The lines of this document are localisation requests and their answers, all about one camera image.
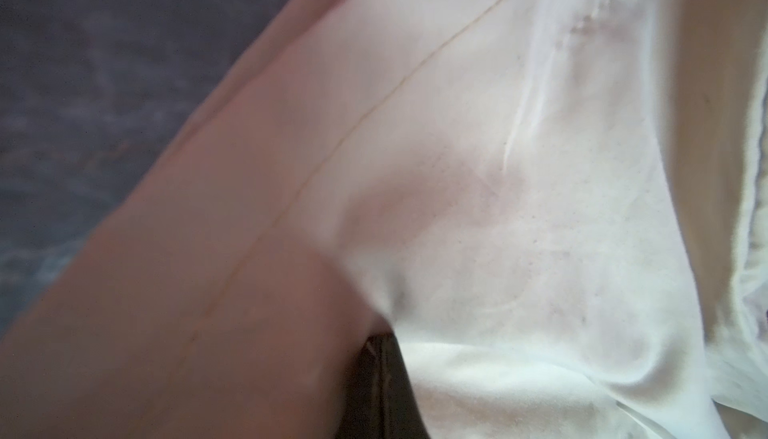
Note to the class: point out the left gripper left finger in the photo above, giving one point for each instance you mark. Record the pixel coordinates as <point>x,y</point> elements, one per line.
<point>361,418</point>

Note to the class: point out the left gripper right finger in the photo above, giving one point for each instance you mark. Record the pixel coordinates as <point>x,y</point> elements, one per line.
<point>400,416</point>

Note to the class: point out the beige shorts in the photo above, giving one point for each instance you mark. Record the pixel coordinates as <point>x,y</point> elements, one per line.
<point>557,207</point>

